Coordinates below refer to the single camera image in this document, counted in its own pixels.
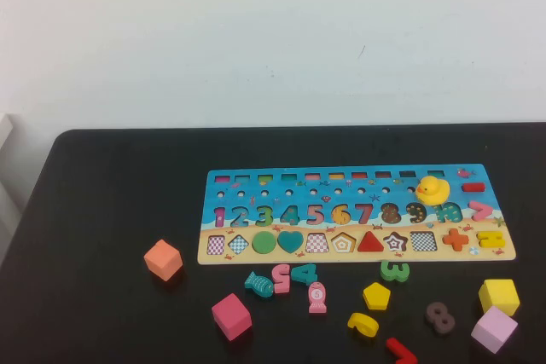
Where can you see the red number seven piece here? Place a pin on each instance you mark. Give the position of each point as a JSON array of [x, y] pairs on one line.
[[401, 351]]

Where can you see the teal wooden fish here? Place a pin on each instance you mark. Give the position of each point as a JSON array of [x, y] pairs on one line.
[[259, 285]]

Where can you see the magenta foam cube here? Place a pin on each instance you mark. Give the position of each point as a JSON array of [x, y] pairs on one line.
[[231, 317]]

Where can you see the teal number four piece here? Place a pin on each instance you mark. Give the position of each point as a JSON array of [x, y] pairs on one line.
[[307, 274]]

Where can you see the green circle piece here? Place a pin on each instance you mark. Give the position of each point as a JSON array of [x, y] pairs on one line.
[[263, 242]]

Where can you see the brown number eight piece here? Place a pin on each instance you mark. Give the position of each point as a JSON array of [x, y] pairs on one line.
[[440, 317]]

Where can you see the orange plus sign piece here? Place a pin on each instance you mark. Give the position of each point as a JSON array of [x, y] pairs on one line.
[[455, 239]]

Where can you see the yellow number six piece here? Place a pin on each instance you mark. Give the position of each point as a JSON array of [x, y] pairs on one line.
[[362, 325]]

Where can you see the yellow rubber duck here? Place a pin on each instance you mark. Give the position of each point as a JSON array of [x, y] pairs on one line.
[[433, 191]]

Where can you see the pink wooden fish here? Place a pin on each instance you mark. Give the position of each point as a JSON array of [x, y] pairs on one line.
[[317, 298]]

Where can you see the orange foam cube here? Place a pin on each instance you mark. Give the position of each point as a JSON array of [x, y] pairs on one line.
[[163, 259]]

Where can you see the colourful wooden number puzzle board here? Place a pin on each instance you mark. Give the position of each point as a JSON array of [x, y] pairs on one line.
[[452, 176]]

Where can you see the yellow foam cube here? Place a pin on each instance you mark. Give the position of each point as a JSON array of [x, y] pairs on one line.
[[499, 296]]

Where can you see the teal heart piece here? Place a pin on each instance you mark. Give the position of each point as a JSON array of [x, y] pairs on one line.
[[290, 242]]

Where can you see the green number three piece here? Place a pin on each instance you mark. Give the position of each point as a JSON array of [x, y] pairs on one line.
[[394, 273]]

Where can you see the yellow equals sign piece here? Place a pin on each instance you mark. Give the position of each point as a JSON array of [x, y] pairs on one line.
[[490, 235]]

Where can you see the red minus sign piece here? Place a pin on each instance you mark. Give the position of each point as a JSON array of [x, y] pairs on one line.
[[473, 187]]

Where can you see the yellow pentagon piece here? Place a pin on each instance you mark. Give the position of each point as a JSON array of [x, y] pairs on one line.
[[376, 296]]

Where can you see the pink greater-than sign piece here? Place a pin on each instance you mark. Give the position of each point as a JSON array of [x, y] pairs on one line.
[[481, 211]]

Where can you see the red triangle piece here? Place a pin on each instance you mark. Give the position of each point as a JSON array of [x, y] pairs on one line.
[[370, 244]]

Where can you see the pink number five piece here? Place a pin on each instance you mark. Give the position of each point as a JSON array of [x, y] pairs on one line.
[[281, 279]]

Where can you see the light pink foam cube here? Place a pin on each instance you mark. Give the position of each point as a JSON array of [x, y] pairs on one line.
[[494, 330]]

